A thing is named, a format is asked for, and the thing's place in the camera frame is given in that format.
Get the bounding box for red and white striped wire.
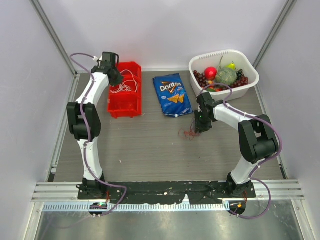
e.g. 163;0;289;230
178;127;201;141

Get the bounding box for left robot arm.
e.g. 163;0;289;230
66;52;127;200

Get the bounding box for blue Doritos chip bag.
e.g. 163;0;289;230
152;73;193;118

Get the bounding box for red plastic bin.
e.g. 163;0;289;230
107;61;142;119

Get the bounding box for dark red grape bunch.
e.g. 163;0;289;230
193;70;208;88

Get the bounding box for red apple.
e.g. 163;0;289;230
204;66;218;81

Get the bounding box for green melon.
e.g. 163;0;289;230
215;67;237;86

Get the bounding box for white plastic basket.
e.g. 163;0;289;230
188;49;260;100

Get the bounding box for green pear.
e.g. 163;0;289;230
225;62;236;71

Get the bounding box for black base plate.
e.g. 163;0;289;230
76;180;256;205

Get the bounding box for left aluminium frame post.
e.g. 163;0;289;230
30;0;77;77

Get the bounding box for aluminium frame post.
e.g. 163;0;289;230
30;0;77;77
252;0;298;69

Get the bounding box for right aluminium frame post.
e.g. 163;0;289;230
252;0;298;69

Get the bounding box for slotted cable duct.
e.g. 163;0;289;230
42;202;230;213

